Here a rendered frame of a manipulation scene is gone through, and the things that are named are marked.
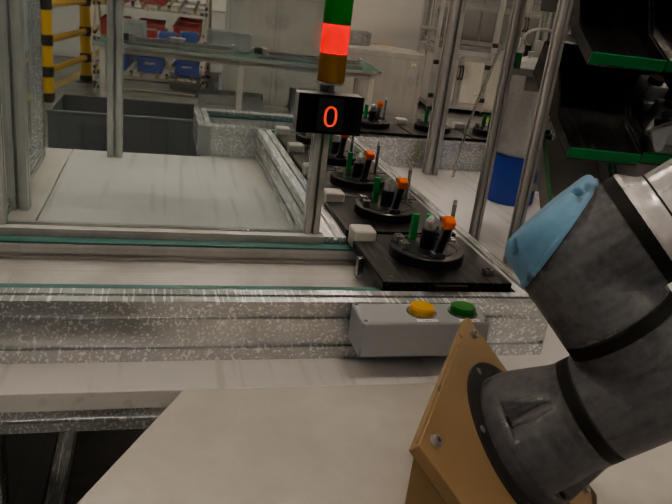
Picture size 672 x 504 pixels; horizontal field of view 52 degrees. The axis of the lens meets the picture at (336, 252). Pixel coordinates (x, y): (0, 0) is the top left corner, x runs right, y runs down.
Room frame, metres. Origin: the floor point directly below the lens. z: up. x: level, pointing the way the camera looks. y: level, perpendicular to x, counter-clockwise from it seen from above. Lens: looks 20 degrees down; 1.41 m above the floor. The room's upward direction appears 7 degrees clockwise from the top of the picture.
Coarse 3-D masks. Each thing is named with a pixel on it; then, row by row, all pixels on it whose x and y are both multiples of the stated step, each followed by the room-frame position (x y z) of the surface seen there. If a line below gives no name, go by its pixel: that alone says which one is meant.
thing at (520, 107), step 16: (528, 32) 2.12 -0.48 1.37; (528, 48) 2.15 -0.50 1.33; (528, 64) 2.09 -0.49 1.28; (512, 80) 2.12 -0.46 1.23; (512, 96) 2.11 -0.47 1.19; (528, 96) 2.07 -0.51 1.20; (512, 112) 2.10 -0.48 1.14; (528, 112) 2.07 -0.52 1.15; (512, 128) 2.09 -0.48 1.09; (528, 128) 2.07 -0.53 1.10; (512, 144) 2.08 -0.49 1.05
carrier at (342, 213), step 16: (336, 192) 1.51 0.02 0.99; (384, 192) 1.44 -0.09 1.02; (336, 208) 1.45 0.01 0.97; (352, 208) 1.46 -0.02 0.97; (368, 208) 1.41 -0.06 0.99; (384, 208) 1.42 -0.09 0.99; (400, 208) 1.44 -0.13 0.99; (416, 208) 1.46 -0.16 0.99; (368, 224) 1.36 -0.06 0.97; (384, 224) 1.37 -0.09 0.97; (400, 224) 1.39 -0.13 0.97
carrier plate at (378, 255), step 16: (384, 240) 1.27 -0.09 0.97; (368, 256) 1.17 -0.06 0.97; (384, 256) 1.18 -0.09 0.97; (464, 256) 1.23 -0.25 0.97; (480, 256) 1.25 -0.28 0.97; (368, 272) 1.14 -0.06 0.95; (384, 272) 1.10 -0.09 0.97; (400, 272) 1.11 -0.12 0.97; (416, 272) 1.12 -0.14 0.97; (432, 272) 1.13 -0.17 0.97; (448, 272) 1.14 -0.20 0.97; (464, 272) 1.15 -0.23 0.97; (480, 272) 1.16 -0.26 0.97; (496, 272) 1.17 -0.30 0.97; (384, 288) 1.06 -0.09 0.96; (400, 288) 1.07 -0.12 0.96; (416, 288) 1.08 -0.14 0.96; (432, 288) 1.08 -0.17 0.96; (480, 288) 1.11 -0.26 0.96; (496, 288) 1.12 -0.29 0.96
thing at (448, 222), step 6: (444, 216) 1.14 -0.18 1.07; (450, 216) 1.14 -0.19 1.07; (444, 222) 1.13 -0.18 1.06; (450, 222) 1.12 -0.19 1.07; (444, 228) 1.13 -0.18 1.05; (450, 228) 1.13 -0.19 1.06; (444, 234) 1.14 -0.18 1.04; (438, 240) 1.15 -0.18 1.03; (444, 240) 1.14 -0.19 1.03; (438, 246) 1.14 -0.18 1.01; (444, 246) 1.15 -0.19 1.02; (438, 252) 1.15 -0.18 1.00
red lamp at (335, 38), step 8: (328, 24) 1.25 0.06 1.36; (328, 32) 1.25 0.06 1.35; (336, 32) 1.24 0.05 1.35; (344, 32) 1.25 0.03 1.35; (328, 40) 1.25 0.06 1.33; (336, 40) 1.24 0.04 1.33; (344, 40) 1.25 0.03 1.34; (320, 48) 1.26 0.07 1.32; (328, 48) 1.25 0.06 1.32; (336, 48) 1.24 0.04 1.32; (344, 48) 1.25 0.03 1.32
